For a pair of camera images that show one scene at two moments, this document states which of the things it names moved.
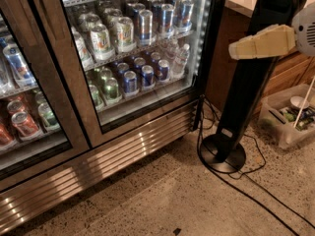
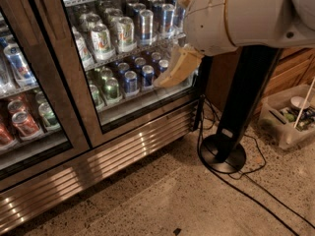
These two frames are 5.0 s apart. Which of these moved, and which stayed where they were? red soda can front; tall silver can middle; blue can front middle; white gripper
Moved: white gripper
Stayed: blue can front middle; tall silver can middle; red soda can front
